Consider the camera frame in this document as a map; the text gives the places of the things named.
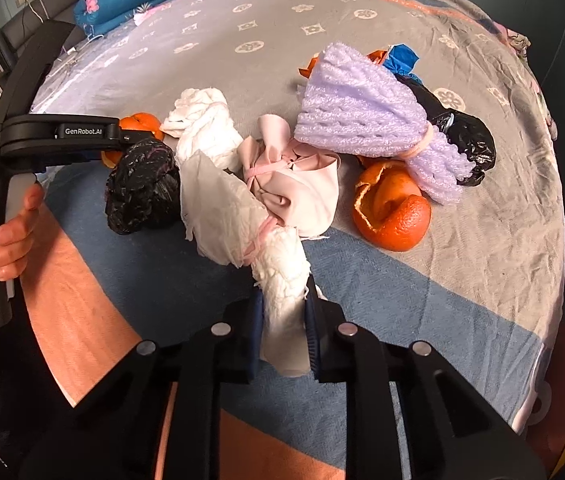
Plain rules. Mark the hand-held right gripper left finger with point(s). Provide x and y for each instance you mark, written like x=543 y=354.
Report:
x=258 y=330

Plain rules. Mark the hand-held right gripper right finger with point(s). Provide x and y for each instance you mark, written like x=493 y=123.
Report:
x=312 y=330

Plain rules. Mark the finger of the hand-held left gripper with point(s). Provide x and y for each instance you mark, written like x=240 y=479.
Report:
x=140 y=134

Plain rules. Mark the white tissue bundle pink band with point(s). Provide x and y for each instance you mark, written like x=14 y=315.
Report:
x=227 y=210

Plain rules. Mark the pink cloth bundle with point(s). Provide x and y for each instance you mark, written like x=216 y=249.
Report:
x=307 y=195

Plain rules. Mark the black plastic bag blue band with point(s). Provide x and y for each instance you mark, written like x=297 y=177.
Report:
x=467 y=140

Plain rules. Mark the person's left hand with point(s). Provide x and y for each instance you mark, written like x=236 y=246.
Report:
x=12 y=240

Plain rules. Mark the small black plastic bag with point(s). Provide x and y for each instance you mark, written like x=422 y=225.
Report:
x=137 y=190

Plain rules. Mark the crumpled white tissue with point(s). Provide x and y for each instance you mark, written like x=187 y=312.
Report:
x=202 y=120

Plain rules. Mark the grey padded headboard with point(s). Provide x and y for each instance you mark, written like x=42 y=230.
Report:
x=17 y=30

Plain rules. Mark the large curled orange peel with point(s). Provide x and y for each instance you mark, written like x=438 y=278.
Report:
x=397 y=220

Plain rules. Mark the grey patterned blanket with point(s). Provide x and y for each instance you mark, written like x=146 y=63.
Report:
x=262 y=25

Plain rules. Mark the small orange peel scrap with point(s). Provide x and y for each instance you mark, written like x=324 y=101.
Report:
x=311 y=66
x=376 y=55

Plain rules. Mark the purple foam net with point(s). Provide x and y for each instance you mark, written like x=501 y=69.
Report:
x=362 y=105

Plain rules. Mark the floral bed sheet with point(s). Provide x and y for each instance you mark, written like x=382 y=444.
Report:
x=517 y=40

